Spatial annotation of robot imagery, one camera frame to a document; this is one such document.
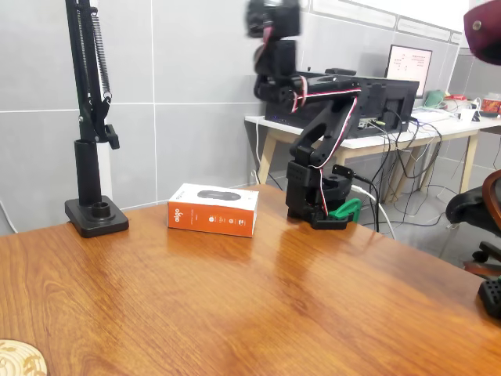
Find white orange mouse box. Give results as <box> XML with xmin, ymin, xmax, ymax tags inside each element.
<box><xmin>167</xmin><ymin>183</ymin><xmax>260</xmax><ymax>238</ymax></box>

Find black perforated arm base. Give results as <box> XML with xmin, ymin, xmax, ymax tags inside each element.
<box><xmin>477</xmin><ymin>275</ymin><xmax>501</xmax><ymax>319</ymax></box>

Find computer monitor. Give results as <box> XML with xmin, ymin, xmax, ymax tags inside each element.
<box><xmin>384</xmin><ymin>44</ymin><xmax>434</xmax><ymax>99</ymax></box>

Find black computer case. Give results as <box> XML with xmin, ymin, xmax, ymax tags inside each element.
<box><xmin>264</xmin><ymin>72</ymin><xmax>420</xmax><ymax>140</ymax></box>

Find white desk wooden legs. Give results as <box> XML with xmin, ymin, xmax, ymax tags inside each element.
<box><xmin>244</xmin><ymin>111</ymin><xmax>501</xmax><ymax>197</ymax></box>

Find green cloth bundle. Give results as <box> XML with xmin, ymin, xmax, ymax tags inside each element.
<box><xmin>424</xmin><ymin>89</ymin><xmax>447</xmax><ymax>109</ymax></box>

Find green plastic clamp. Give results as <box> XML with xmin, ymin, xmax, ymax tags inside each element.
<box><xmin>327</xmin><ymin>197</ymin><xmax>362</xmax><ymax>225</ymax></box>

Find red printed tin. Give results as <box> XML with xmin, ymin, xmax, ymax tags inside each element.
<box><xmin>480</xmin><ymin>92</ymin><xmax>501</xmax><ymax>115</ymax></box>

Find black stand clamp base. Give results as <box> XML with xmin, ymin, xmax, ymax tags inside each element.
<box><xmin>64</xmin><ymin>139</ymin><xmax>130</xmax><ymax>239</ymax></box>

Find black office chair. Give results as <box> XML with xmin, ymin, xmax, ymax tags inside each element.
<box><xmin>445</xmin><ymin>168</ymin><xmax>501</xmax><ymax>279</ymax></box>

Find round wooden coaster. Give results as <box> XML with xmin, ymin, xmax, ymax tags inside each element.
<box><xmin>0</xmin><ymin>338</ymin><xmax>49</xmax><ymax>376</ymax></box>

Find red white servo cable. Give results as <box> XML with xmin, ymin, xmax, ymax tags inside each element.
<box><xmin>317</xmin><ymin>92</ymin><xmax>363</xmax><ymax>217</ymax></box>
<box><xmin>261</xmin><ymin>23</ymin><xmax>362</xmax><ymax>114</ymax></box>

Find black power cable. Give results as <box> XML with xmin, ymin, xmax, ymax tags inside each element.
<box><xmin>351</xmin><ymin>174</ymin><xmax>381</xmax><ymax>234</ymax></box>

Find white usb cable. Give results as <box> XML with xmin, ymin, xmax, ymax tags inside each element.
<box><xmin>350</xmin><ymin>186</ymin><xmax>398</xmax><ymax>241</ymax></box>

